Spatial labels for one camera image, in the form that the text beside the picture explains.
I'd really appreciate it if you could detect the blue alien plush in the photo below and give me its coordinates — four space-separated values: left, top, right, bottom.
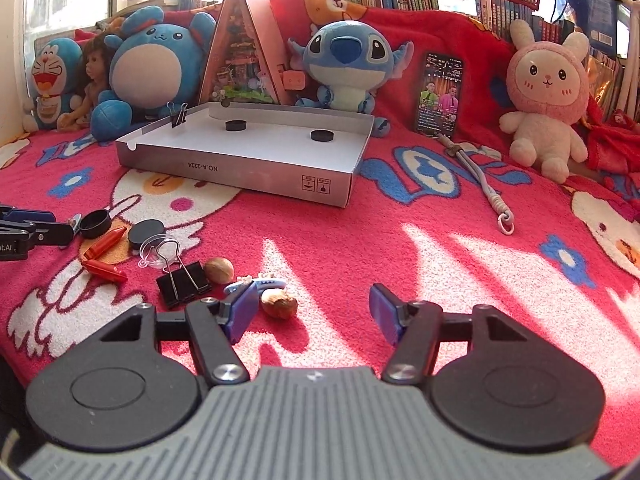
287 21 415 138

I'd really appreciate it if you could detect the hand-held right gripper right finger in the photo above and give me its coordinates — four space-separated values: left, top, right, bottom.
369 283 543 386

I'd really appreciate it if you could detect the pink bunny plush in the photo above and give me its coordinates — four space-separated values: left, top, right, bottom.
499 19 591 184

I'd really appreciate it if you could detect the window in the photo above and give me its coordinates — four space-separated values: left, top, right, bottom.
20 0 123 58

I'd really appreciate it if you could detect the white charging cable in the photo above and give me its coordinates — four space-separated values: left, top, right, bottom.
437 135 516 235

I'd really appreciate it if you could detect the brown walnut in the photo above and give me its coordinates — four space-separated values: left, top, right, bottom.
202 257 235 285
261 290 299 320

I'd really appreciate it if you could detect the blue round mouse plush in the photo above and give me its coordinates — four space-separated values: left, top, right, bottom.
91 6 218 142

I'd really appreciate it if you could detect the smartphone with lit screen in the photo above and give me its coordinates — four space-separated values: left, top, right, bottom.
414 51 465 140

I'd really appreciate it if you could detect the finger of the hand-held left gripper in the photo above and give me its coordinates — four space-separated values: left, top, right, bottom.
0 205 57 226
24 224 76 251

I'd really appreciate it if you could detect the blue robot cat plush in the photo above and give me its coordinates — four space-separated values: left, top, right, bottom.
22 37 83 132

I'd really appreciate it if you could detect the blue hair clip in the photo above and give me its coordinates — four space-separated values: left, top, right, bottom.
223 272 287 297

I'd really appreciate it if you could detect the pink triangular toy box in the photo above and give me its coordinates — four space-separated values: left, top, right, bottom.
197 0 296 107

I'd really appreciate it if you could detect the shallow white cardboard box tray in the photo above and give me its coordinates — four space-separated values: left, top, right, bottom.
115 101 376 208

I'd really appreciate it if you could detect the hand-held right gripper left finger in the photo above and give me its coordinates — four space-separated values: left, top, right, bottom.
97 284 261 386

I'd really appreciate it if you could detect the clear plastic suction hook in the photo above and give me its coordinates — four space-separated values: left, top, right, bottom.
139 235 181 268

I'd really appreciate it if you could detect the brown haired doll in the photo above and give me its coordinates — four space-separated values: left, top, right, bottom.
59 37 120 128

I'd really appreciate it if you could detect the white pole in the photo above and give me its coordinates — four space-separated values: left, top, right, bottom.
607 0 640 113

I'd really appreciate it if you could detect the blue hanging bag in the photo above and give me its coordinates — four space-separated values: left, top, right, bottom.
552 0 621 58

